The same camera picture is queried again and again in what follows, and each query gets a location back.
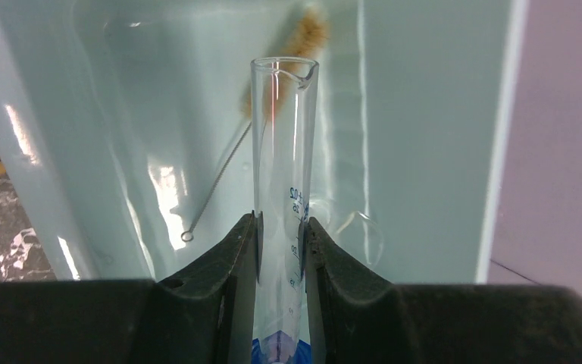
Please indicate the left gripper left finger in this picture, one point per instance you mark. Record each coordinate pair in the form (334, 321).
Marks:
(203, 313)

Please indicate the brown bristle tube brush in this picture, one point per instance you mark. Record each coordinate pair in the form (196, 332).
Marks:
(305, 40)

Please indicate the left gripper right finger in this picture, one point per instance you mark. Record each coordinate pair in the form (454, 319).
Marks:
(356, 316)

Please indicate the clear glass petri dish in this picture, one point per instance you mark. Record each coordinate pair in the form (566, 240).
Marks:
(351, 229)

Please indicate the blue capped clear tube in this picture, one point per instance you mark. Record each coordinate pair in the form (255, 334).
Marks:
(283, 114)

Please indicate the teal plastic bin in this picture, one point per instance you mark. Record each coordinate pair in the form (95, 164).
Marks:
(115, 117)

